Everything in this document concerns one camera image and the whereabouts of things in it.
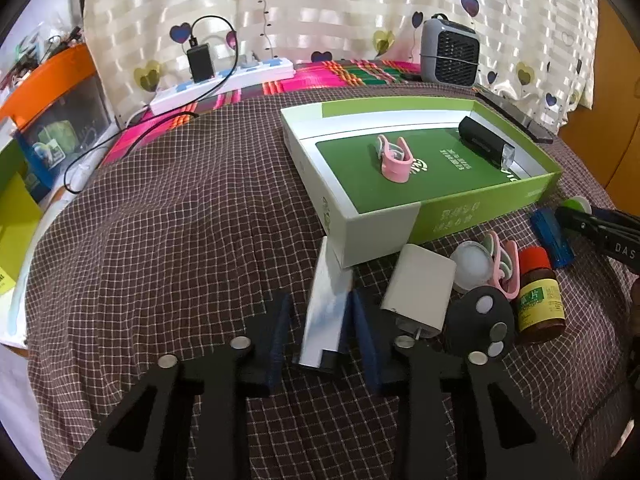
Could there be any small clear round jar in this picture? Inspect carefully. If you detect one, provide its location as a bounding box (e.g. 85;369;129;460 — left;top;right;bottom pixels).
449;241;496;295

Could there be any black cable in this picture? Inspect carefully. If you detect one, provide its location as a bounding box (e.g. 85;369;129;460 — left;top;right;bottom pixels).
64;15;238;194

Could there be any green and white cardboard box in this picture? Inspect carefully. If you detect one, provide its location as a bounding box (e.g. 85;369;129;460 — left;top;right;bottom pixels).
279;95;563;268

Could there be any black lighter with clear cap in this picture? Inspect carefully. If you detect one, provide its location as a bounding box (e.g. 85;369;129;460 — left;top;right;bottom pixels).
458;116;516;170

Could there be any colourful striped blanket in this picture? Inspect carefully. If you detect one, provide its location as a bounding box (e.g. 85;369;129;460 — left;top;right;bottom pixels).
102;59;501;166

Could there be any wooden cabinet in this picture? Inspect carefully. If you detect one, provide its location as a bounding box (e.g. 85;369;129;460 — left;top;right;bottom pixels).
560;0;640;211

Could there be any black power adapter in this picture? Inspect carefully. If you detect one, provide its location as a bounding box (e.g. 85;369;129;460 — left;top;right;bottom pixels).
186;35;216;83

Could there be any white power strip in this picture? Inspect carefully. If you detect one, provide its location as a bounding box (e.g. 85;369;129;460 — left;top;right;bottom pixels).
150;57;296;116

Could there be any black smartphone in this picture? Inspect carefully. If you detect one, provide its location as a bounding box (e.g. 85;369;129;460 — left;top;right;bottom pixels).
475;89;555;144

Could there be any blue lighter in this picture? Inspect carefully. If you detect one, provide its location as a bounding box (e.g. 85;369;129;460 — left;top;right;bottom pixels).
531;207;575;269

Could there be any green and white spool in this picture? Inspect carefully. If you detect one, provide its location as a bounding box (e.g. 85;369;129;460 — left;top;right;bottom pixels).
562;196;593;218

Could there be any silver rectangular bar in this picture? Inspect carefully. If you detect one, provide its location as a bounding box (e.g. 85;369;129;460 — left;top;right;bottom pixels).
298;236;353;373

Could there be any brown checkered cloth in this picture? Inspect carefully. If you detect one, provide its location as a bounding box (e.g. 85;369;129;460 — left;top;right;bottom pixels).
25;85;640;480

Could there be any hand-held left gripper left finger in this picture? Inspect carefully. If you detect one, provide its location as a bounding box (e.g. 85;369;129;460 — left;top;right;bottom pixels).
60;292;296;480

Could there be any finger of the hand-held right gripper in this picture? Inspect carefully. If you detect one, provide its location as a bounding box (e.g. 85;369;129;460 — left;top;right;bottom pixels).
554;206;640;243

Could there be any grey mini heater fan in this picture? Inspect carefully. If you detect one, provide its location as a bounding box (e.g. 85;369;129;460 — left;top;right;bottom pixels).
421;12;481;87

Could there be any orange lid storage bin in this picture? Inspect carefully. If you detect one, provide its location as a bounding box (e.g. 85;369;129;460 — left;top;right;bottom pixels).
0;42;118;133

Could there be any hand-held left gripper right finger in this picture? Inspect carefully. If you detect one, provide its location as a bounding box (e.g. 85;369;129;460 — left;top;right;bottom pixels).
350;287;583;480

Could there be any brown medicine bottle red cap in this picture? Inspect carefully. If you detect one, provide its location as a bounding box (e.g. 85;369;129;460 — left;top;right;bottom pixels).
515;247;567;345

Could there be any heart print curtain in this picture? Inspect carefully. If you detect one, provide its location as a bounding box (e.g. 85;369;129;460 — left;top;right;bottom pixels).
82;0;601;126

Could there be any yellow box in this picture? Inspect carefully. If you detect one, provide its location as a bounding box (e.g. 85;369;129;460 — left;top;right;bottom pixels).
0;172;45;281

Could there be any pink clip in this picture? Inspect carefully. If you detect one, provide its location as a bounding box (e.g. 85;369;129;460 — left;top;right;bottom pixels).
482;231;521;301
375;135;413;179

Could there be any blue picture box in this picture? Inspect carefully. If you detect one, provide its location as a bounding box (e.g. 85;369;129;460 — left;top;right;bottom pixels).
12;120;66;201

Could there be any white plug charger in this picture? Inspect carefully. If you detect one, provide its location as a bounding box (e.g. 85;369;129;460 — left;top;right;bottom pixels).
379;244;457;341

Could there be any round button remote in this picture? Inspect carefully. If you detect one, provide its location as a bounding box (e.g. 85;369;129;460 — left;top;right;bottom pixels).
442;286;516;361

